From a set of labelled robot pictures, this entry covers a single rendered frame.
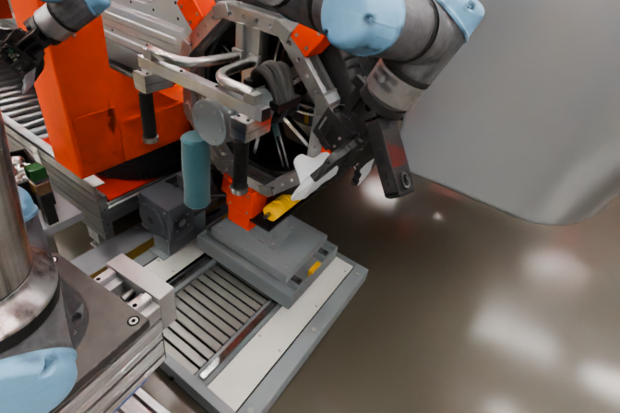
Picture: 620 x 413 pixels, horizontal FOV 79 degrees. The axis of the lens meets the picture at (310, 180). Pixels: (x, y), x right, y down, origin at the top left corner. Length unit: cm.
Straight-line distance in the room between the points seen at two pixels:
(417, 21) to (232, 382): 122
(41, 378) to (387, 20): 42
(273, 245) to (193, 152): 55
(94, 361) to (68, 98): 88
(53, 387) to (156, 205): 113
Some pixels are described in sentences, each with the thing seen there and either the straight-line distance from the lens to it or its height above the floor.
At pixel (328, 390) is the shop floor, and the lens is 151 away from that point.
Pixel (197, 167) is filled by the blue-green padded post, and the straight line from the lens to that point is 122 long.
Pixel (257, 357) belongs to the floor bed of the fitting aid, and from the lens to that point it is 144.
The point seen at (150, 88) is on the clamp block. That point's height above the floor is 92.
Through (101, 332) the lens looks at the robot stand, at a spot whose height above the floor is 82.
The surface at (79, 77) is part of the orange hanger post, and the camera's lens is 132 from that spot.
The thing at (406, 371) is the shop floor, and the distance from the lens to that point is 163.
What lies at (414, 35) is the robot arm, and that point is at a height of 125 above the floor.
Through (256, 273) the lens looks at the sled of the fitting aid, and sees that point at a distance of 157.
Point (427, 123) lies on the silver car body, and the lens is 111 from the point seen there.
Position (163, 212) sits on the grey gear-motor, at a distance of 146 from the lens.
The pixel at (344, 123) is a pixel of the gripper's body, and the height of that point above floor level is 109.
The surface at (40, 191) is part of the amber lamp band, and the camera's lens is 132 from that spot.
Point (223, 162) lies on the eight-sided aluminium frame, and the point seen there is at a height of 62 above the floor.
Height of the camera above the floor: 133
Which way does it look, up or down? 34 degrees down
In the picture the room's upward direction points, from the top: 10 degrees clockwise
